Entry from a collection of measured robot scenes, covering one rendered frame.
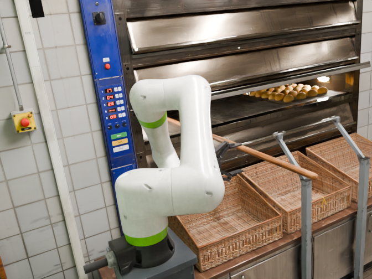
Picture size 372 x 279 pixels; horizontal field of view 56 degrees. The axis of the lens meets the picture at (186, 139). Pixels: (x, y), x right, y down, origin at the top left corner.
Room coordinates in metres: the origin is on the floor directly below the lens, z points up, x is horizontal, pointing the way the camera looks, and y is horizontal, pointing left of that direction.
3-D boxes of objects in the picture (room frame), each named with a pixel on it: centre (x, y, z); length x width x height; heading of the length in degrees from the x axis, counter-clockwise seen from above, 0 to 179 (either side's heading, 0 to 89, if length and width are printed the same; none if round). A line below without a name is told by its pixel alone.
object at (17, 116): (1.67, 0.77, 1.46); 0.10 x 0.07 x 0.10; 116
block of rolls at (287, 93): (3.01, -0.89, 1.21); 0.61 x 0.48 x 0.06; 26
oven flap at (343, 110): (2.36, -0.56, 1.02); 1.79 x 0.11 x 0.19; 116
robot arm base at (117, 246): (0.85, 0.19, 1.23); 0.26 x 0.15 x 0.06; 116
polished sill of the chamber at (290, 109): (2.38, -0.55, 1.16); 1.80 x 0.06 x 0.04; 116
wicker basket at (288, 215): (2.12, -0.68, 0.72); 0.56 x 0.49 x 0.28; 116
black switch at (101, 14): (1.86, 0.36, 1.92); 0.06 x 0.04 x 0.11; 116
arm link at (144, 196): (0.87, 0.13, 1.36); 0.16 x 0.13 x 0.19; 87
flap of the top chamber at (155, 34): (2.36, -0.56, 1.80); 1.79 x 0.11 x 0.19; 116
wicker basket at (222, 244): (1.87, -0.16, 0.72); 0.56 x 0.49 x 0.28; 115
